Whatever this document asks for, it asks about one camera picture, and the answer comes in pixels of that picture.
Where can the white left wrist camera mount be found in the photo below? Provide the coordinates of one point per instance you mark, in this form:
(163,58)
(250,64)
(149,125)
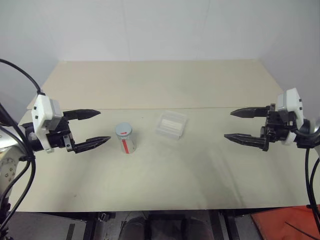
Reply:
(44,115)

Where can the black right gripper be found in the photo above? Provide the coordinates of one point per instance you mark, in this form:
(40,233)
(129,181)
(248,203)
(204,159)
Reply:
(275,127)

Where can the red box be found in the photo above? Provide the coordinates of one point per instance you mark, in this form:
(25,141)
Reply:
(287,221)

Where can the grey plastic jar lid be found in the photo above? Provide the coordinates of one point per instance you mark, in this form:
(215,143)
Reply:
(123,129)

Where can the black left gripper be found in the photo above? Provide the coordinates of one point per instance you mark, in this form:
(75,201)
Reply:
(58,140)

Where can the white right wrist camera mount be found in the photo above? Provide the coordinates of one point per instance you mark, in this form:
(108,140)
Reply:
(290,102)

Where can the clear plastic container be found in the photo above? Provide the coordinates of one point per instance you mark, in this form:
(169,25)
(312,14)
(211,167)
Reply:
(171,125)

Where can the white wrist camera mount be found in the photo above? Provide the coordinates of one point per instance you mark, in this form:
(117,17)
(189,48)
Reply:
(290,102)
(44,115)

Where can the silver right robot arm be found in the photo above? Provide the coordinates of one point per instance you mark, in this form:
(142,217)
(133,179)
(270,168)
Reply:
(308,130)

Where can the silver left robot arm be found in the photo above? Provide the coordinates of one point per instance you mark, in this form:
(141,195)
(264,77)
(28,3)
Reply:
(12,152)

